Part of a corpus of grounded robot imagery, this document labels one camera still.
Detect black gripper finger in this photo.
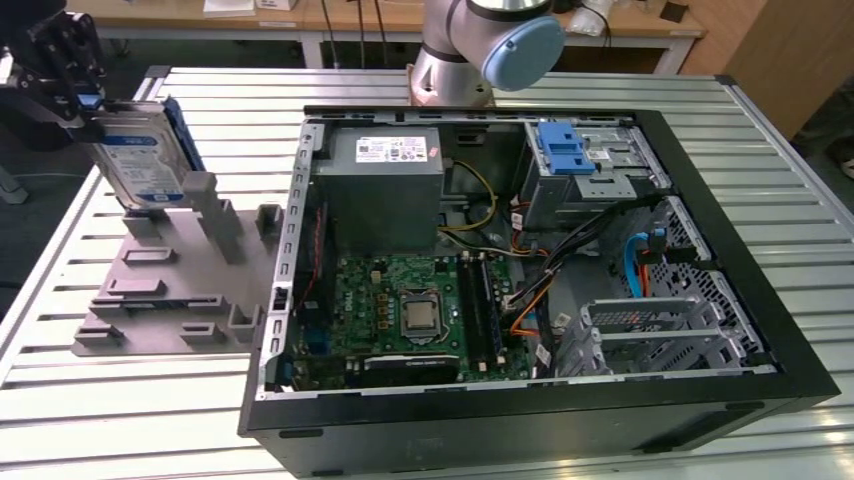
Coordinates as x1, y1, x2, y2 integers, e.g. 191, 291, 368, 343
27, 10, 110, 110
58, 110, 110, 148

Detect hard disk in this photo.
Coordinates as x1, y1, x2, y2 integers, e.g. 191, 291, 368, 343
76, 92, 202, 211

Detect silver metal disk bay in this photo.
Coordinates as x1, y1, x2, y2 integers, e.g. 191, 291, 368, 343
577, 297, 762, 376

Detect wooden desk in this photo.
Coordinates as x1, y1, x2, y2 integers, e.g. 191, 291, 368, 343
0, 0, 709, 69

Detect grey parts rack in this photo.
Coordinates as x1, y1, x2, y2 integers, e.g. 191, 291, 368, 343
72, 172, 288, 357

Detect grey power supply box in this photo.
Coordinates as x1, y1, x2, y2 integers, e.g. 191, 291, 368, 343
312, 125, 447, 256

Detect green motherboard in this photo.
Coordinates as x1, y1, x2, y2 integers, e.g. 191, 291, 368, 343
292, 252, 542, 391

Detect silver CPU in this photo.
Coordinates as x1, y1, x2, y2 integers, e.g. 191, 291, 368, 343
402, 299, 443, 331

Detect CPU socket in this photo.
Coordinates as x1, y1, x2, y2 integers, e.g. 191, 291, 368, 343
394, 287, 450, 349

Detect black graphics card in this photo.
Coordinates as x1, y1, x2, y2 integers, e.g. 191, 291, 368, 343
346, 349, 462, 387

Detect blue plastic drive latch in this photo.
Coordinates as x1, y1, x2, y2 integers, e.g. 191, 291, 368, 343
533, 121, 601, 176

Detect silver metal drive cage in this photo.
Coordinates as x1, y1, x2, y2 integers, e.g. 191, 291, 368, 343
519, 119, 673, 232

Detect black PC case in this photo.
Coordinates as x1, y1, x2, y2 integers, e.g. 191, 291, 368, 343
238, 103, 841, 479

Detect wooden cabinet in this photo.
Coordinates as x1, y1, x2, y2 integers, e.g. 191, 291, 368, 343
679, 0, 854, 141

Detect yellow wires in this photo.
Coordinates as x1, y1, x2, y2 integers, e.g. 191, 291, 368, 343
438, 159, 501, 234

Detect black wire bundle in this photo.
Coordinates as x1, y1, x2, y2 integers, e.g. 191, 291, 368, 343
533, 195, 666, 321

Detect orange power wires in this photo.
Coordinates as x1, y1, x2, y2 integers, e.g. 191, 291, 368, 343
510, 299, 543, 342

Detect blue flat wire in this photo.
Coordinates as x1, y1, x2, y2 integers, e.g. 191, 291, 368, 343
623, 232, 659, 301

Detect orange flat wire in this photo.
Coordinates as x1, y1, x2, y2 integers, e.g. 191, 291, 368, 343
637, 249, 659, 300

